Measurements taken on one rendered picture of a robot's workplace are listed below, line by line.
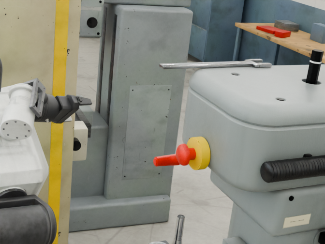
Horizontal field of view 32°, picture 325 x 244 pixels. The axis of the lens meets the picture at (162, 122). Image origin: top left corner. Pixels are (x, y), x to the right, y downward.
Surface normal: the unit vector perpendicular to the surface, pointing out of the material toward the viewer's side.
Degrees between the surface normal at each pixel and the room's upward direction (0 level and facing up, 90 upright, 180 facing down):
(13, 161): 35
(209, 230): 0
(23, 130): 117
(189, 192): 0
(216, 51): 90
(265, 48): 90
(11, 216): 27
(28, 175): 76
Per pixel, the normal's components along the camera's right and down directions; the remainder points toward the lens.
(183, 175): 0.11, -0.93
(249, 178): -0.25, 0.32
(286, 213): 0.42, 0.36
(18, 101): 0.48, -0.59
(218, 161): -0.90, 0.06
